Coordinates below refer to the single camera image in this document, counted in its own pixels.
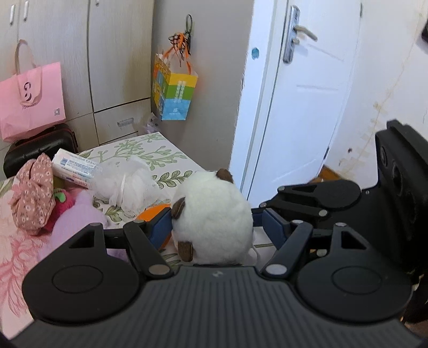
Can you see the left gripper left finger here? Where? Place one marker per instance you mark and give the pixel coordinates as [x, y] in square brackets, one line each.
[144, 240]

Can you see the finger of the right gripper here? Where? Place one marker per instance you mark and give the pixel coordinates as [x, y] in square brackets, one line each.
[294, 211]
[330, 195]

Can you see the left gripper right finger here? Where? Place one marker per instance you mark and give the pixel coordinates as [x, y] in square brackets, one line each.
[289, 238]

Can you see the white plush sheep toy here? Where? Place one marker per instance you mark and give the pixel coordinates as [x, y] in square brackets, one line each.
[212, 223]

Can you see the magenta strawberry plush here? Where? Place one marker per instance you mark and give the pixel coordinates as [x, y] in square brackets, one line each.
[63, 202]

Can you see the white tissue pack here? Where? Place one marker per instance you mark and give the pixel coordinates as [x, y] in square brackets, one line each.
[74, 168]

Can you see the pink floral fabric pouch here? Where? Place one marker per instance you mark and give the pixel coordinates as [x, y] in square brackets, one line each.
[33, 198]

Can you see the orange ball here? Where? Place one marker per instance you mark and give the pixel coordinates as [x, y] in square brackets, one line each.
[152, 214]

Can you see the white mesh bath pouf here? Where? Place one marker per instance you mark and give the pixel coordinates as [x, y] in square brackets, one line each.
[128, 185]

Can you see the lilac plush toy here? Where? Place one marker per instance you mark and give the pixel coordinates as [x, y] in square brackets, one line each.
[81, 214]

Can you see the white door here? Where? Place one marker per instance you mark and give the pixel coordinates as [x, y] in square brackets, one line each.
[301, 103]

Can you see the black suitcase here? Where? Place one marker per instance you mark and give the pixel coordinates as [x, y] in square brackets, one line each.
[48, 142]

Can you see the colourful gift bag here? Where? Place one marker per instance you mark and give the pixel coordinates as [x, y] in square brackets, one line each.
[174, 77]

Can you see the grey wardrobe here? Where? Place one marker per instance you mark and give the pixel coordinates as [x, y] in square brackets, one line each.
[106, 50]

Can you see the pink paper tote bag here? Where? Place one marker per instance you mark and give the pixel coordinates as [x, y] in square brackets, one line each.
[31, 101]

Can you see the silver door handle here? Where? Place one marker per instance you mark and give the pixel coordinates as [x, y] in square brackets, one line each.
[292, 31]

